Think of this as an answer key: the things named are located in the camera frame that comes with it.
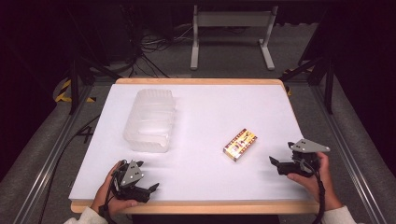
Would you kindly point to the translucent plastic container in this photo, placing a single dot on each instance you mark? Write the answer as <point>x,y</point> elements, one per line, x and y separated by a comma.
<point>151,119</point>

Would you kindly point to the yellow patterned small box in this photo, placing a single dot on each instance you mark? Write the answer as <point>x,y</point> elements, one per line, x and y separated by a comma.
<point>240,144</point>

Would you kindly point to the person's left hand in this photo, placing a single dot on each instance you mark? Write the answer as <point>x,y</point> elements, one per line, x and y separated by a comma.
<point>104,196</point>

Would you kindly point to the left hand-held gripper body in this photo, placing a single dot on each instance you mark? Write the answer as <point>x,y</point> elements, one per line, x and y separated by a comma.
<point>132,174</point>

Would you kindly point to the black metal stand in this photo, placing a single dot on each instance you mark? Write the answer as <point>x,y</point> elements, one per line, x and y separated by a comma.
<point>323,77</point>
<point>74,81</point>

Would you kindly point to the aluminium rail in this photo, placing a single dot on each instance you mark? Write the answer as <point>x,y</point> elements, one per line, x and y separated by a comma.
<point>46,161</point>
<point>348,155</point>

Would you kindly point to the white table mat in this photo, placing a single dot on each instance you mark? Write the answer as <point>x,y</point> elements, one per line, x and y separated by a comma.
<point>205,118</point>

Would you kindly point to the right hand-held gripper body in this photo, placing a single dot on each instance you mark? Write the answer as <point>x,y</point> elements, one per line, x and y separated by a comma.
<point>306,155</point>

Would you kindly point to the white metal desk frame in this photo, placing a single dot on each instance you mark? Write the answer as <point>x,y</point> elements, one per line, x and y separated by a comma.
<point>230,18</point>

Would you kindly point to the person's right hand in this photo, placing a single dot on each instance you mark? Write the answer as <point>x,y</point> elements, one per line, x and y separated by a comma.
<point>320,183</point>

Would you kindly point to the yellow black floor tape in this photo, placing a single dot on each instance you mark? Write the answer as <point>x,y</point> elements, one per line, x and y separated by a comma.
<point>63,90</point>

